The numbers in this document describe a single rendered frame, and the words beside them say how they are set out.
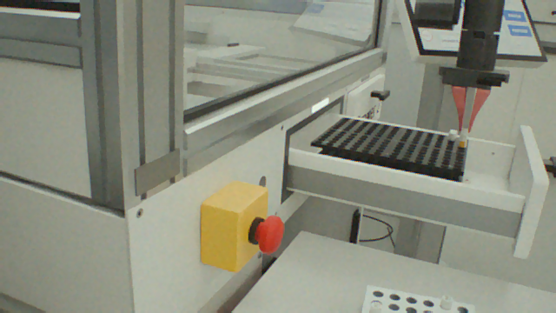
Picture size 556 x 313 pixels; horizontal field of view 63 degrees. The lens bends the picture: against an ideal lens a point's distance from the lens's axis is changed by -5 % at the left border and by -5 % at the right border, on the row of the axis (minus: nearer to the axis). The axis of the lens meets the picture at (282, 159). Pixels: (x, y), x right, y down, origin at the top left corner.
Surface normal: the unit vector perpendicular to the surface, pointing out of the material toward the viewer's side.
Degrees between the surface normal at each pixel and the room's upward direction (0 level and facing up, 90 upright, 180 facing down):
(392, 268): 0
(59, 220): 90
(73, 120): 90
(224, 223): 90
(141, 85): 90
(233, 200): 0
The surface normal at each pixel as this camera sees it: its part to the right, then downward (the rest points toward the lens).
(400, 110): -0.39, 0.29
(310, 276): 0.07, -0.94
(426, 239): 0.30, 0.35
